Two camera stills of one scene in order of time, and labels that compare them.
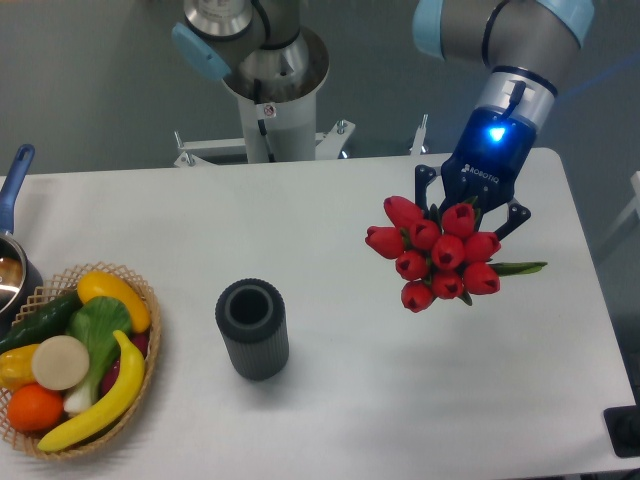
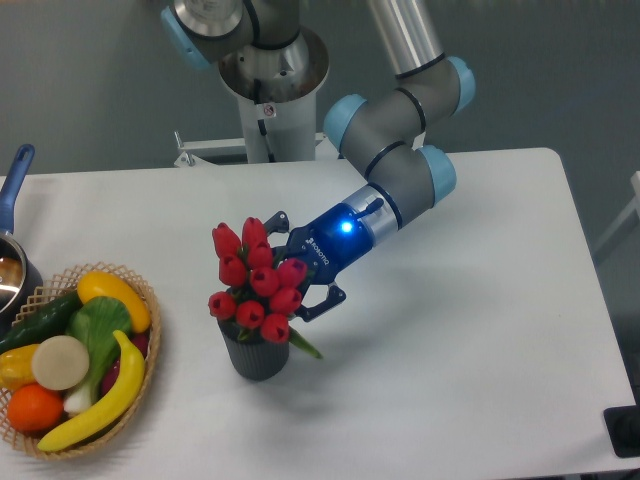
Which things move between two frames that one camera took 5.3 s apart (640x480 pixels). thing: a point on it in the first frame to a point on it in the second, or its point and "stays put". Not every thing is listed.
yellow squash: [102, 284] stays put
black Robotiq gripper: [492, 152] to [336, 237]
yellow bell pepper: [16, 367] stays put
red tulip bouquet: [441, 254] to [257, 292]
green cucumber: [49, 319] stays put
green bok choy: [101, 323] stays put
